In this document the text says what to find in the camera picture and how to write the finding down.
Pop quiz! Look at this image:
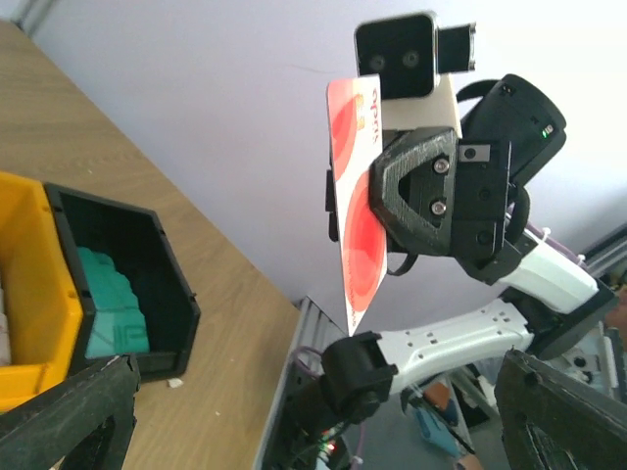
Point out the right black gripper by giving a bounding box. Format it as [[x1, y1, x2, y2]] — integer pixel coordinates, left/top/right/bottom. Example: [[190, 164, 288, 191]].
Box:
[[368, 73, 566, 285]]

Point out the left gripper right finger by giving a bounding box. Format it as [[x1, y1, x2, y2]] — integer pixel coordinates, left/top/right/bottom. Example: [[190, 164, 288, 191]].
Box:
[[495, 350, 626, 469]]

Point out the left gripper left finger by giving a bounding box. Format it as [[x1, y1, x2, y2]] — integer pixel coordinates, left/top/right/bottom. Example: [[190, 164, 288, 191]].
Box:
[[1, 354, 141, 469]]

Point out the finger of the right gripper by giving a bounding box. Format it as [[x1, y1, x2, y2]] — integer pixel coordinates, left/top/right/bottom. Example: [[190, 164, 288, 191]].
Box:
[[325, 168, 339, 243]]

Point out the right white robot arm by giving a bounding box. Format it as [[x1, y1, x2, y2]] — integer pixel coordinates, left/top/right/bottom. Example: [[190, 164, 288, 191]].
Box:
[[292, 74, 615, 434]]

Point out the teal card stack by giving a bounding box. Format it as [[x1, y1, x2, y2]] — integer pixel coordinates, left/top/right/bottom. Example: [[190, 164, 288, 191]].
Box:
[[77, 247, 150, 359]]

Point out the white patterned card stack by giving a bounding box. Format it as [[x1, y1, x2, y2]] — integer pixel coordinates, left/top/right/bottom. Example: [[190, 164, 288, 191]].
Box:
[[0, 290, 12, 366]]

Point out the orange card bin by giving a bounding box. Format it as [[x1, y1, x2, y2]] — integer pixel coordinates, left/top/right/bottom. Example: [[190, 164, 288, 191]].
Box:
[[1, 172, 82, 412]]

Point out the right black card bin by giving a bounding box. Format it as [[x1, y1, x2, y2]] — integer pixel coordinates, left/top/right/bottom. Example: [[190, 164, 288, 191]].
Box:
[[44, 183, 201, 382]]

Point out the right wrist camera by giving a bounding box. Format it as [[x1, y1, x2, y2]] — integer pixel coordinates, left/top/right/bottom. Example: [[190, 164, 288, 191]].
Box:
[[354, 11, 476, 134]]

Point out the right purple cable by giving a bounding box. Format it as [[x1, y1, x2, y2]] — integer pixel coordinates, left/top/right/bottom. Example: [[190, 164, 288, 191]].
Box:
[[292, 345, 327, 378]]

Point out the right aluminium frame post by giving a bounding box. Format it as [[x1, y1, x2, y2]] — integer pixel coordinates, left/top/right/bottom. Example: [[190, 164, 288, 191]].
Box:
[[585, 226, 626, 278]]

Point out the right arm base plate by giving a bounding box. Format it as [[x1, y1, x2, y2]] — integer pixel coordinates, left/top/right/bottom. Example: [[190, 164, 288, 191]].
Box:
[[256, 363, 351, 469]]

